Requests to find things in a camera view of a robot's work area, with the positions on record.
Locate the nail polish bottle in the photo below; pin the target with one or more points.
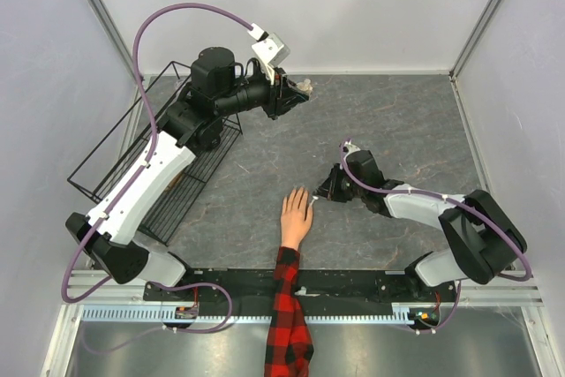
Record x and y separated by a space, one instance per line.
305 86

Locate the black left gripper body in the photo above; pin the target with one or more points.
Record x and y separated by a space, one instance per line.
274 105

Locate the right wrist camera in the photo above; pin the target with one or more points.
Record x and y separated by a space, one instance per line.
347 148

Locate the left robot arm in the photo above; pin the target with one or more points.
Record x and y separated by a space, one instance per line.
190 126

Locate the white nail polish cap brush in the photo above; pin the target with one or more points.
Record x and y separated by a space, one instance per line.
313 199

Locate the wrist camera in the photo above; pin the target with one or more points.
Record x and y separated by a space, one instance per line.
347 148
269 49

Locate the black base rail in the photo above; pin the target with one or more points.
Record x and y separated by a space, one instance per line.
319 290

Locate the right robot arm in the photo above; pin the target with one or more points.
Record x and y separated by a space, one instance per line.
482 241

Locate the black wire basket rack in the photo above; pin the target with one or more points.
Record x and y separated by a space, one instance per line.
173 205

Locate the aluminium corner post left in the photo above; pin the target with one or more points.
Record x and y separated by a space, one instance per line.
109 27

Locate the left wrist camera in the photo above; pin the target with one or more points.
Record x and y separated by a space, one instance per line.
269 49

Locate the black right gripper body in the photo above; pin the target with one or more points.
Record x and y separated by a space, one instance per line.
343 187

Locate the mannequin hand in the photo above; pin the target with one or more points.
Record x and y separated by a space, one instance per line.
296 218

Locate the aluminium slotted rail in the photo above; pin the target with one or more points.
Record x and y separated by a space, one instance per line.
170 314

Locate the red plaid sleeve forearm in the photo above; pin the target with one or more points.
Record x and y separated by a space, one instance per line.
289 346

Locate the aluminium corner post right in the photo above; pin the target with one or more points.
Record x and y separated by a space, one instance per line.
477 32

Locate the aluminium corner post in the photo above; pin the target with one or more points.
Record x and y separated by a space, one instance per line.
477 32
109 27

